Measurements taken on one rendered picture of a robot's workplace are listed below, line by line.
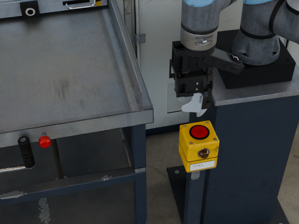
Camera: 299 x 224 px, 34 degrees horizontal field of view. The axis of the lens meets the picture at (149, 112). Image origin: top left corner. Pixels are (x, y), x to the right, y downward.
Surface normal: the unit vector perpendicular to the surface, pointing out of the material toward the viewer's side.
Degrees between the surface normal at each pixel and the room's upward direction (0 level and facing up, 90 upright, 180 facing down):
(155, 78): 90
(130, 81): 0
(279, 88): 0
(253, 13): 89
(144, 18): 90
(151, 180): 0
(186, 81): 90
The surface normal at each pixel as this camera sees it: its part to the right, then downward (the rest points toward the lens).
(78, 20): -0.01, -0.73
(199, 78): 0.20, 0.67
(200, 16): -0.07, 0.69
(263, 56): 0.10, 0.42
